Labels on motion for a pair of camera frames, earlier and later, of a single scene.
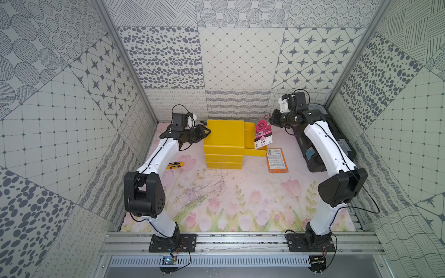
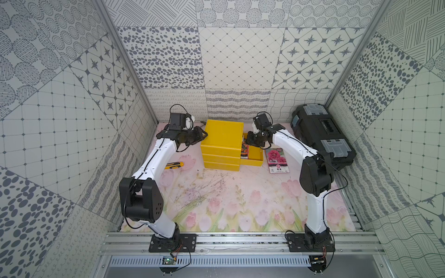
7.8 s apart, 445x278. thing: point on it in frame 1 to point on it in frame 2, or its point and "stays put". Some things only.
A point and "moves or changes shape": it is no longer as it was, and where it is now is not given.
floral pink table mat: x=279 y=193 stays put
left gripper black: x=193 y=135 stays put
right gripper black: x=274 y=119 to x=249 y=139
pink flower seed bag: x=263 y=136 moves or changes shape
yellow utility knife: x=174 y=165 stays put
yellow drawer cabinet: x=224 y=146 stays put
